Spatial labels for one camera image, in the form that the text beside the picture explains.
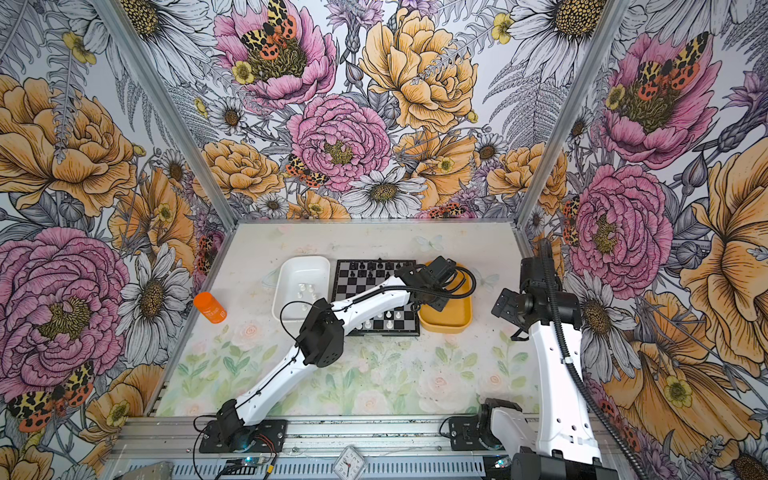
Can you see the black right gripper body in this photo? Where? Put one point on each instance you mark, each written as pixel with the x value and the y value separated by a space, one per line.
pixel 509 300

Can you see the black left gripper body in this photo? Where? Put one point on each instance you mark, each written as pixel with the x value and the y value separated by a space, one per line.
pixel 436 299

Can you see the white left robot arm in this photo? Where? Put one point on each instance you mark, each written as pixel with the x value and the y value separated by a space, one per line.
pixel 321 337

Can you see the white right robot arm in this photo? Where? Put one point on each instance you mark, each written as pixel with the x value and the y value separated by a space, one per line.
pixel 564 445

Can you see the yellow plastic tub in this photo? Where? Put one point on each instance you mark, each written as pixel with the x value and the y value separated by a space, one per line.
pixel 456 315

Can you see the white plastic tub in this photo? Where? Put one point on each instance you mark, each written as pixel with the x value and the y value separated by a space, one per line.
pixel 301 281

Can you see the white analog clock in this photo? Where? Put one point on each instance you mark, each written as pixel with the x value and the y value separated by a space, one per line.
pixel 350 464

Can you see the orange pill bottle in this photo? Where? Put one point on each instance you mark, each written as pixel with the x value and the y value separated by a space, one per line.
pixel 210 308

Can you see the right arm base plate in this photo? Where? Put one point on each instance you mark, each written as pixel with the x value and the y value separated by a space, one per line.
pixel 470 433

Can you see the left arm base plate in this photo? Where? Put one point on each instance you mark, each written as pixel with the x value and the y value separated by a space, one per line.
pixel 265 437

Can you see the aluminium front rail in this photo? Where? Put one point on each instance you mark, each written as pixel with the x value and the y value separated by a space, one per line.
pixel 306 436

